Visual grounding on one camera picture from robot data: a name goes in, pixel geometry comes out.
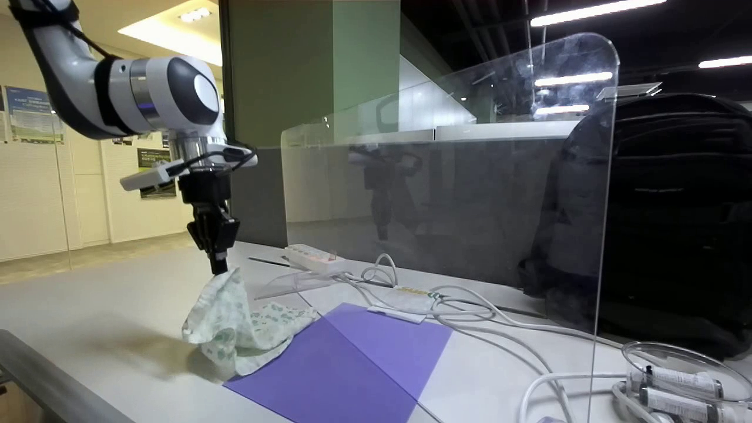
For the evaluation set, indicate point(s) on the white green patterned cloth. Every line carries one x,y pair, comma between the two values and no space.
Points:
240,333

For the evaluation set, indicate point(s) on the black backpack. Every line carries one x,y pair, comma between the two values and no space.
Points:
646,225

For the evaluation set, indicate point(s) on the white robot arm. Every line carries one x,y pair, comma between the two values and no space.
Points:
109,97

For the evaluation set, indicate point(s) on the white power strip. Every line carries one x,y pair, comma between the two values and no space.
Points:
314,258

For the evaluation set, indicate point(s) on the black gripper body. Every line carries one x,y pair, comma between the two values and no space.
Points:
212,225

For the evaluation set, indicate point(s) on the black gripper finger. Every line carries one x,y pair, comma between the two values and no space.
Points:
217,262

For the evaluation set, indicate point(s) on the clear glass barrier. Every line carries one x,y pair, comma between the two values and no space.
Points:
498,172

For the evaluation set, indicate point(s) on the purple paper sheet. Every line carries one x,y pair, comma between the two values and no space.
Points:
350,367

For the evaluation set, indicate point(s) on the white adapter plugs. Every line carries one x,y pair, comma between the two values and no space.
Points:
668,396

